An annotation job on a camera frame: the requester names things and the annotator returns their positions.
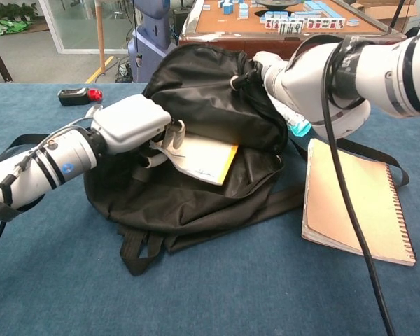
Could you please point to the blue table cloth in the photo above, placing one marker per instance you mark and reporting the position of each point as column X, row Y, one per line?
column 56, row 280

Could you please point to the single blue mahjong tile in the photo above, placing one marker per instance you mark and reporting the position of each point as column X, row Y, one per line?
column 353, row 22

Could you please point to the wooden pole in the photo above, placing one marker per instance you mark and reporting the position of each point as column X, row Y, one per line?
column 101, row 35

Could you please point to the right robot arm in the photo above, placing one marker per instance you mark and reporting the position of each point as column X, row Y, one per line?
column 399, row 70

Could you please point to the brown mahjong table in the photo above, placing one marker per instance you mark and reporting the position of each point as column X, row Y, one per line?
column 231, row 21

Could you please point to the black and red device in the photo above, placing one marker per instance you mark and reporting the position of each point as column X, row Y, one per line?
column 71, row 97

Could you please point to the small red object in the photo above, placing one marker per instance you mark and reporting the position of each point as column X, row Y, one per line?
column 95, row 95

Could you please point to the blue grey machine base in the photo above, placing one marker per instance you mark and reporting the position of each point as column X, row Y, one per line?
column 150, row 42

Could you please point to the green plants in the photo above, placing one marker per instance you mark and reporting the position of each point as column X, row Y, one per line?
column 7, row 17

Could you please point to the teal clear snack bag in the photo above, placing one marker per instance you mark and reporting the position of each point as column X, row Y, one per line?
column 297, row 127

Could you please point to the black fabric backpack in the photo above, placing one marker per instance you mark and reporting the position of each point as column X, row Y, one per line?
column 203, row 98

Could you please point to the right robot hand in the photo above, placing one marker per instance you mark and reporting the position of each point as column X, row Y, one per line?
column 301, row 84

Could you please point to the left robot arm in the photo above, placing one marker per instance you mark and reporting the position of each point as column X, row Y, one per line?
column 38, row 168

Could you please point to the kraft spiral notebook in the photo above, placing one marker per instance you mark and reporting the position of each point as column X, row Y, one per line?
column 339, row 210

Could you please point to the metal spoon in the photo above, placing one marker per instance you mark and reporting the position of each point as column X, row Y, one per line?
column 91, row 112

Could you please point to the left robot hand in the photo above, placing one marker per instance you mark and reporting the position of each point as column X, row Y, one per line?
column 133, row 119

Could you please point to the upright mahjong tile set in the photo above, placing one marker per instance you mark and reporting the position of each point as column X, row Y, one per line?
column 289, row 28

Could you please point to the white book with yellow spine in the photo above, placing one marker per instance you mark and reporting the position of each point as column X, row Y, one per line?
column 203, row 157

